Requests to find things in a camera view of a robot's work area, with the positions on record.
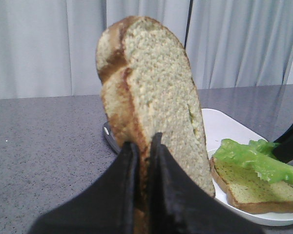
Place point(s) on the white cutting board grey rim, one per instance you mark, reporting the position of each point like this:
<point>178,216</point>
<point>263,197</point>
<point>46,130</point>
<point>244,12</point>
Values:
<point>108,134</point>

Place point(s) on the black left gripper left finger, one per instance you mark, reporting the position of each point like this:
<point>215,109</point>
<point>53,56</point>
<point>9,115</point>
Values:
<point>106,207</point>

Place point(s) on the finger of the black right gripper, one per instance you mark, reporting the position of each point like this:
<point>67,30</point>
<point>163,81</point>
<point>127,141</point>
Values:
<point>284,151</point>

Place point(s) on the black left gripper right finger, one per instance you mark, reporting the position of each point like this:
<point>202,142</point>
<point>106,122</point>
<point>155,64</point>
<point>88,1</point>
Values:
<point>178,206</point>

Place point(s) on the bread slice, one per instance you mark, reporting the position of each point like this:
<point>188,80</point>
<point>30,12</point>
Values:
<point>147,89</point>
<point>247,192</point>

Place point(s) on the white curtain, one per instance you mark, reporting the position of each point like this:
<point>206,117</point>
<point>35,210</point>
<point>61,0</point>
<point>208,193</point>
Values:
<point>47,47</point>

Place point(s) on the white round plate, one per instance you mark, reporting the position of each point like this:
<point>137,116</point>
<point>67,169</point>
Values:
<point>219,126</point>

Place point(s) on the green lettuce leaf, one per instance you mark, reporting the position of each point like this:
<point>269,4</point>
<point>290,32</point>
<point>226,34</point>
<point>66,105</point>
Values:
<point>256,156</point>

